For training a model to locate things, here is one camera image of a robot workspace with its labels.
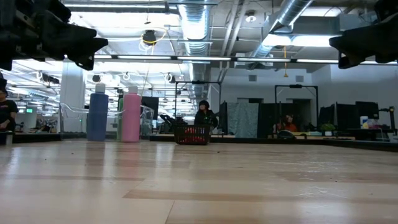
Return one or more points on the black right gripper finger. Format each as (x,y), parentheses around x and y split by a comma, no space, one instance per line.
(346,60)
(367,40)

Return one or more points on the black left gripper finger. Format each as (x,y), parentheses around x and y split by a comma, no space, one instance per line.
(85,62)
(74,37)

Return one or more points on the clear plastic bin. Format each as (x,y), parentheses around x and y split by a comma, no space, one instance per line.
(71,113)

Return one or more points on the blue paint bottle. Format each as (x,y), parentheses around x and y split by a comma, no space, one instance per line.
(98,115)

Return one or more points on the pink paint bottle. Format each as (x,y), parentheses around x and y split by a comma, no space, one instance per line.
(131,118)

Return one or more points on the white pillar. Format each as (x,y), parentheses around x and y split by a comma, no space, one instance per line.
(73,93)

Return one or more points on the black background monitor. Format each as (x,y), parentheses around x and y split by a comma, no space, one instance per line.
(348,115)

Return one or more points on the white background container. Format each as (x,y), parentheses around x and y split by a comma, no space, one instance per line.
(363,121)

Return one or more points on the small background potted plant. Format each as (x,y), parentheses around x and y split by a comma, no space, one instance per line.
(327,127)

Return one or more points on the person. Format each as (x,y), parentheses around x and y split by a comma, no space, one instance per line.
(287,126)
(205,116)
(6,112)

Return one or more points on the grey-green divider curtain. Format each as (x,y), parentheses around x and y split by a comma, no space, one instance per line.
(242,119)

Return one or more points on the small black mesh tray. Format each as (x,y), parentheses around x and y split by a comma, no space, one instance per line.
(191,133)

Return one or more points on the black background rig frame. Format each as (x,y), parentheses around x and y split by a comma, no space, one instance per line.
(199,82)
(295,86)

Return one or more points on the black overhead camera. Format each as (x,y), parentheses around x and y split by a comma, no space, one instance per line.
(149,36)

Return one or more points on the silver ceiling air duct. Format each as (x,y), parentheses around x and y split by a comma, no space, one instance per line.
(280,18)
(196,25)

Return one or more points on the black top frame light bar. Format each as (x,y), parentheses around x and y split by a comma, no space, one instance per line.
(217,58)

